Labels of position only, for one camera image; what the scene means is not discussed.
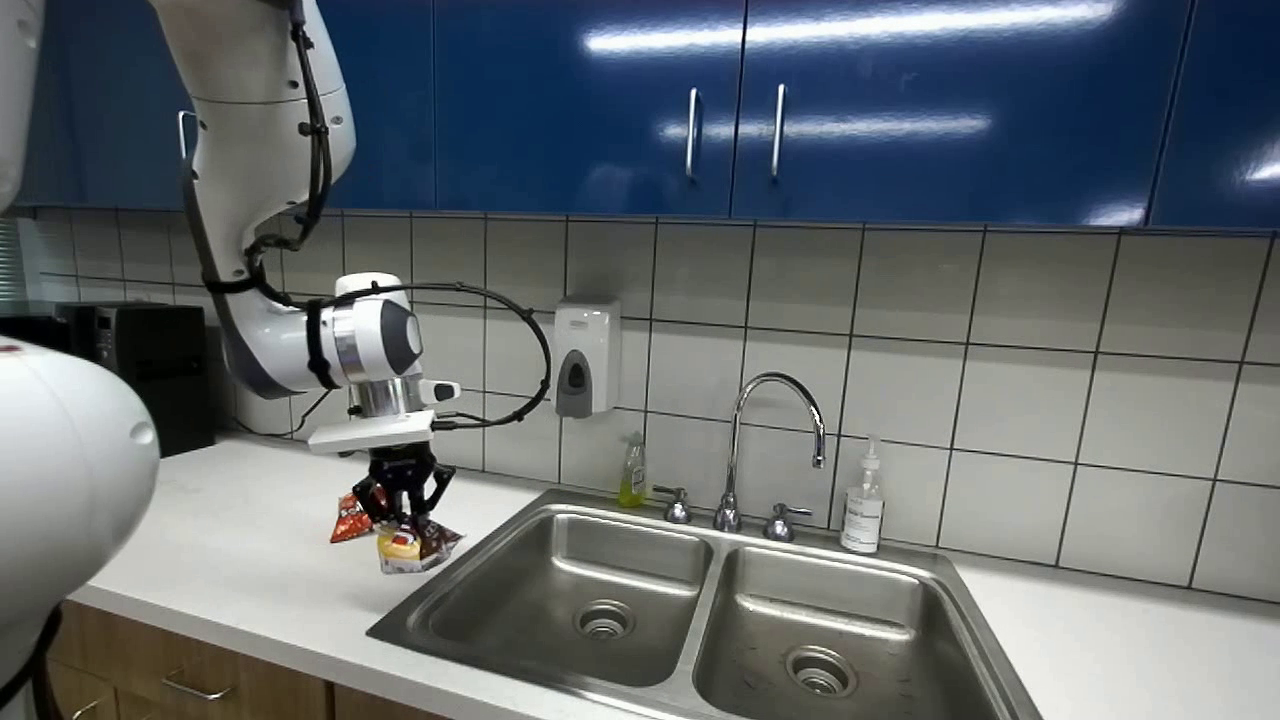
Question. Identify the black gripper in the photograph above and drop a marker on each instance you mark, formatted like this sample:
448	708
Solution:
400	470

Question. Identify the yellow chip packet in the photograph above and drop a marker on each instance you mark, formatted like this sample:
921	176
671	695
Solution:
400	550

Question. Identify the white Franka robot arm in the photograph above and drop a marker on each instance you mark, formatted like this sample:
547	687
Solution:
252	120

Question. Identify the round sink drain strainer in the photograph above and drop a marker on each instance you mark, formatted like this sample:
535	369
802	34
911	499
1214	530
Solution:
820	668
604	623

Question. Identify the stainless steel double sink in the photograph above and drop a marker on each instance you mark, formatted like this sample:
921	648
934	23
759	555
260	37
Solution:
720	574

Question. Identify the green dish soap bottle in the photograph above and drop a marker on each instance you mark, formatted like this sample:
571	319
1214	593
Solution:
632	486

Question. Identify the wooden base cabinet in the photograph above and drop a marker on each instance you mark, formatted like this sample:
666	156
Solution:
266	687

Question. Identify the black countertop appliance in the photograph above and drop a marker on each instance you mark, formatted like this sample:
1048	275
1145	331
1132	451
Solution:
145	385

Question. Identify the chrome gooseneck faucet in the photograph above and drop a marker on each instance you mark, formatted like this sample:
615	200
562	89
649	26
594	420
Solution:
733	466

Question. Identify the clear pump soap bottle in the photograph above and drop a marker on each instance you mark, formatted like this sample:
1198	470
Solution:
863	513

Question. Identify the white wall soap dispenser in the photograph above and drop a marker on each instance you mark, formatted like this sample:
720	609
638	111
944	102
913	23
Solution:
584	332

